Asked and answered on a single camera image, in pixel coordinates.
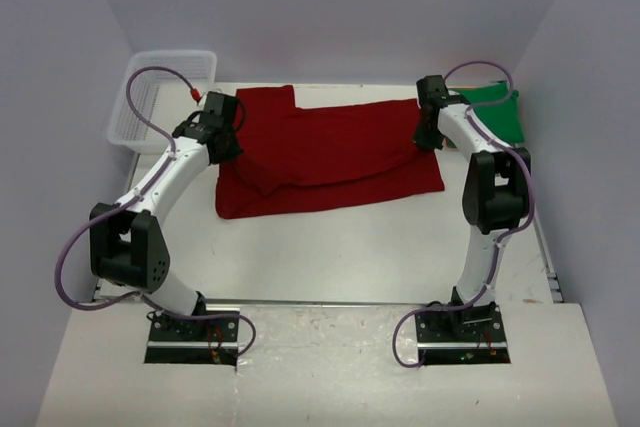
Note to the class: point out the white plastic basket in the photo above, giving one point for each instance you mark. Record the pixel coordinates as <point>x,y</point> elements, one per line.
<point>159,97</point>

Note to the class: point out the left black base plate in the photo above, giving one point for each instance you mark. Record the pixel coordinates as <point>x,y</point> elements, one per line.
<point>178,342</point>

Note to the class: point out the red t shirt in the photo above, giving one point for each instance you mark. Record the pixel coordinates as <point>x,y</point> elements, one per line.
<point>298,160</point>

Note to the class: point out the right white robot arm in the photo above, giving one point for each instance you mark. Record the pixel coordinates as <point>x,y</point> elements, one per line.
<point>495,199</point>

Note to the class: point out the green folded t shirt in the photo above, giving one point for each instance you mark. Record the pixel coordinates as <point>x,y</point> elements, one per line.
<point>501,119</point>

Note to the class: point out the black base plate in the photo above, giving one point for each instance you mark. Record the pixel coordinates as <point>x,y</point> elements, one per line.
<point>470,337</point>
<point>178,342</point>

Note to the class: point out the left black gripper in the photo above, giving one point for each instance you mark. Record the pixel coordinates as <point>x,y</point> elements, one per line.
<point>232,152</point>

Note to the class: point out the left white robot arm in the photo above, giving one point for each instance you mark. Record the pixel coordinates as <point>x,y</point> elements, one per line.
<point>127,245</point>

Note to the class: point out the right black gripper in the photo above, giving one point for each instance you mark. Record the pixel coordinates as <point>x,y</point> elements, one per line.
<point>426,144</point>

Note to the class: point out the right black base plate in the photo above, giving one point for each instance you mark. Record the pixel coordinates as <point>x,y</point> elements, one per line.
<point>470,337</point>

